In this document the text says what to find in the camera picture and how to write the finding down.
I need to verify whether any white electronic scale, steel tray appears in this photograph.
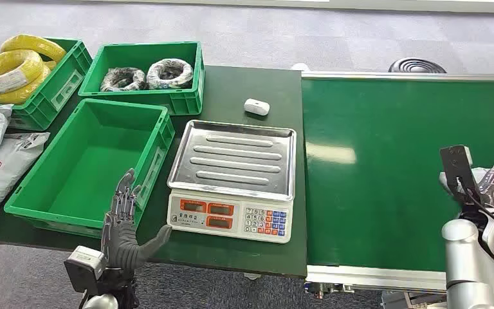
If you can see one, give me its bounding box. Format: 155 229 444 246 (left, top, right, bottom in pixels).
167 120 298 245

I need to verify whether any green conveyor belt machine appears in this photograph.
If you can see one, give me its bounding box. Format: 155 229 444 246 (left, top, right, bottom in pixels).
301 71 494 299

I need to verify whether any empty green plastic crate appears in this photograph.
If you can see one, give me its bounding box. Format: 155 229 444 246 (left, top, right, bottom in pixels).
4 98 176 239

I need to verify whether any grey-white poly mailer package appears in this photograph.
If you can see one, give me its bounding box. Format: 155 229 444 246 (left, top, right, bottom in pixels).
438 167 494 286

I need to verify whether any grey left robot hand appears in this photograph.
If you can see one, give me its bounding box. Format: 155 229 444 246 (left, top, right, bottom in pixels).
100 168 173 272

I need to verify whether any green crate with yellow coils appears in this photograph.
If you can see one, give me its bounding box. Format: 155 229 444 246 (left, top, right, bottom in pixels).
0 37 93 132

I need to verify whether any black ribbed round object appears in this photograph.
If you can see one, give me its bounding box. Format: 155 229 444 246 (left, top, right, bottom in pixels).
388 57 447 74

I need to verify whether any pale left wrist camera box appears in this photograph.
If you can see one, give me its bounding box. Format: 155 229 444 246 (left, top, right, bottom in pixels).
64 246 107 294

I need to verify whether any black right wrist camera bracket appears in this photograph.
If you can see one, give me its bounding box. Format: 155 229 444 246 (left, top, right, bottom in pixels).
439 145 484 207

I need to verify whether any small white plastic case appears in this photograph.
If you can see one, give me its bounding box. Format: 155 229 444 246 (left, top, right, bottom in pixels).
244 98 271 117

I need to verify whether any yellow wire coil with label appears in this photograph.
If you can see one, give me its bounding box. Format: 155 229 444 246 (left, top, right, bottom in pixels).
0 49 44 95

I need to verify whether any green crate with wrapped coils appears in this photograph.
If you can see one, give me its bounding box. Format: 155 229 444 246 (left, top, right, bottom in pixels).
78 41 206 117

